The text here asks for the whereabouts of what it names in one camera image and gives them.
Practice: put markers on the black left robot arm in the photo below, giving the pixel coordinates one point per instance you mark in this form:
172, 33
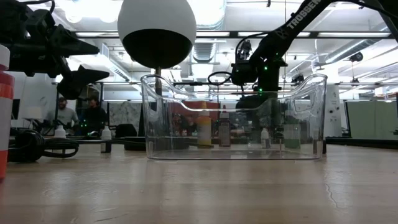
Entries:
14, 21

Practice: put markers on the small food coloring bottle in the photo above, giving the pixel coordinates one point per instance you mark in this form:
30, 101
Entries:
265, 135
105, 137
60, 132

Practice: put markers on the yellow food coloring bottle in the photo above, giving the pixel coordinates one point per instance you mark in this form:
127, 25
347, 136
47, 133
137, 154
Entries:
204, 127

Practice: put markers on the ceiling light bar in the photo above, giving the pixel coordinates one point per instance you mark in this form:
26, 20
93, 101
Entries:
217, 33

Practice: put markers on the grey patterned board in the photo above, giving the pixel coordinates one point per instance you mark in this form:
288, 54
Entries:
124, 113

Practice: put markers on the black bag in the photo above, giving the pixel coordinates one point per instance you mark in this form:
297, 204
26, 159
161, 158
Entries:
126, 130

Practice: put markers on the red board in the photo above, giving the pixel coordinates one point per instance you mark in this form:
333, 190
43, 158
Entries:
192, 107

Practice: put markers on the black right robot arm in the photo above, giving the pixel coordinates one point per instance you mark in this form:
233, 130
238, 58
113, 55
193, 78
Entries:
292, 26

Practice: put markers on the red food coloring bottle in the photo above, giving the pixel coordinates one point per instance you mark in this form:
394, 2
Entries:
224, 130

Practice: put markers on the silver ceiling duct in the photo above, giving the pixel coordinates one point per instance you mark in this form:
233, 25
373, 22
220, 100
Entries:
348, 51

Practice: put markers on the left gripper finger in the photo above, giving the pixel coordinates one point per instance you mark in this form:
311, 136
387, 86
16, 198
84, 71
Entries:
77, 81
71, 45

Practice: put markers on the clear plastic bin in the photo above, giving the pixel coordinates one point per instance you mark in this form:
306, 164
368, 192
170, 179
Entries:
311, 93

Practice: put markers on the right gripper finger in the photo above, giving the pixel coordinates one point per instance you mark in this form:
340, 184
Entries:
277, 124
256, 124

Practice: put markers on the white globe table lamp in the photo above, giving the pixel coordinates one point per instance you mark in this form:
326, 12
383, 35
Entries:
157, 31

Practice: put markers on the grey partition panel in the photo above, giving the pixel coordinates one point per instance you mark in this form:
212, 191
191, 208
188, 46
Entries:
373, 119

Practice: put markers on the green food coloring bottle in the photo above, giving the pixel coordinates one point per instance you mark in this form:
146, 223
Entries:
292, 133

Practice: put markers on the person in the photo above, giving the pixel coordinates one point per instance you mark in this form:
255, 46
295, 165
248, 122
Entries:
93, 118
63, 116

